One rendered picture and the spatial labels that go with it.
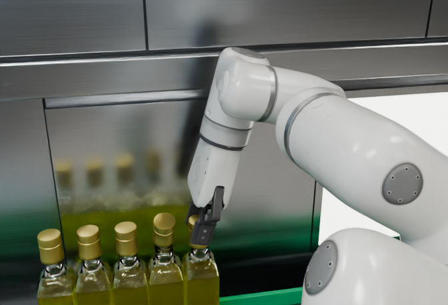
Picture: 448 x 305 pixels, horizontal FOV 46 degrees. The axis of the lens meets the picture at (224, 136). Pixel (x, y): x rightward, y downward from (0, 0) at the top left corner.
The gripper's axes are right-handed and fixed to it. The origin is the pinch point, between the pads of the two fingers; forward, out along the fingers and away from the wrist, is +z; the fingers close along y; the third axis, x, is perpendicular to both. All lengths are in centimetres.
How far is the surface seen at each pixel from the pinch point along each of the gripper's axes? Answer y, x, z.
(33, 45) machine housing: -15.2, -29.6, -19.6
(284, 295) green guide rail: -2.8, 20.5, 14.7
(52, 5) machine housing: -15.2, -27.7, -26.4
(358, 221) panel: -11.6, 35.6, 2.0
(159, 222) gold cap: 1.6, -6.7, -0.5
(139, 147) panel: -12.0, -10.4, -6.5
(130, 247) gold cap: 1.5, -10.3, 4.7
